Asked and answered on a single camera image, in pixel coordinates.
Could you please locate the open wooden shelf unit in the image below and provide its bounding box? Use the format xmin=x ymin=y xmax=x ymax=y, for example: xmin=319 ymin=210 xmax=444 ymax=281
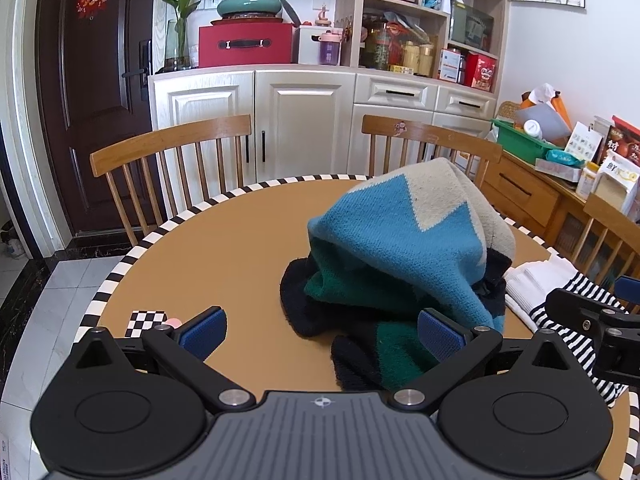
xmin=333 ymin=0 xmax=509 ymax=96

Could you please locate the green plastic basket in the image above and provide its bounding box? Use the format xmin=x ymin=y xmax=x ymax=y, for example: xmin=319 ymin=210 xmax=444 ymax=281
xmin=491 ymin=119 xmax=556 ymax=165

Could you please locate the white sideboard cabinet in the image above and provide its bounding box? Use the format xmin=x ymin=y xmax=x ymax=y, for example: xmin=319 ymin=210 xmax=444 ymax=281
xmin=149 ymin=64 xmax=497 ymax=204

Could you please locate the left wooden chair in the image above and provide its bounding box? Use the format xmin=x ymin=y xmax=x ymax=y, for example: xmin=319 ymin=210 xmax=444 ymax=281
xmin=90 ymin=114 xmax=253 ymax=246

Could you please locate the wooden drawer cabinet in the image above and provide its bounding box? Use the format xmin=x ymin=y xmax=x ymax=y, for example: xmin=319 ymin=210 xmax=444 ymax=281
xmin=480 ymin=152 xmax=588 ymax=256

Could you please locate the blue green knit cardigan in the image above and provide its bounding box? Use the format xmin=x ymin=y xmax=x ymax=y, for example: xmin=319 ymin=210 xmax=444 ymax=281
xmin=280 ymin=158 xmax=515 ymax=391

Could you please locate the red storage box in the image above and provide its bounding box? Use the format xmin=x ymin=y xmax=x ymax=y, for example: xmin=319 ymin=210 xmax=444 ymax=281
xmin=198 ymin=21 xmax=293 ymax=68

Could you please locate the teal ceramic plant bowl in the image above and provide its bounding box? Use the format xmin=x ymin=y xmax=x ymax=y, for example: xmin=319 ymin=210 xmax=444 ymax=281
xmin=217 ymin=0 xmax=282 ymax=18

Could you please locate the far right wooden chair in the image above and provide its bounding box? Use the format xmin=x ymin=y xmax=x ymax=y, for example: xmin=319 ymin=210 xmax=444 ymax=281
xmin=570 ymin=194 xmax=639 ymax=290

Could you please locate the purple water bottle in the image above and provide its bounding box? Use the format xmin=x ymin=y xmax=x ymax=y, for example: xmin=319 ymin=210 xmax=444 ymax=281
xmin=319 ymin=30 xmax=342 ymax=66

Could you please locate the checkered marker tag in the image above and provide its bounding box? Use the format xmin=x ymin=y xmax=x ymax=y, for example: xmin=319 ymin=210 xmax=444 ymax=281
xmin=125 ymin=310 xmax=167 ymax=338

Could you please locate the dark brown door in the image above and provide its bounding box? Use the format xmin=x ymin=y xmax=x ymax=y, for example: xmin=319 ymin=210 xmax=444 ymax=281
xmin=36 ymin=0 xmax=154 ymax=236

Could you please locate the wooden chair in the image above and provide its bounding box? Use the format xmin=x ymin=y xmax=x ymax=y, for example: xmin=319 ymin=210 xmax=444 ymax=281
xmin=90 ymin=114 xmax=253 ymax=246
xmin=361 ymin=115 xmax=503 ymax=188
xmin=570 ymin=194 xmax=639 ymax=290

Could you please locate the striped white folded shirt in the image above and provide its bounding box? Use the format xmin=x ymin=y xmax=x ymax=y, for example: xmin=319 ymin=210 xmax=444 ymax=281
xmin=504 ymin=256 xmax=627 ymax=408

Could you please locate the green leaf plant vase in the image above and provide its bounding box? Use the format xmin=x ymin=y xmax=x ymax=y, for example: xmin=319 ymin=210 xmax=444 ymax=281
xmin=160 ymin=0 xmax=200 ymax=73

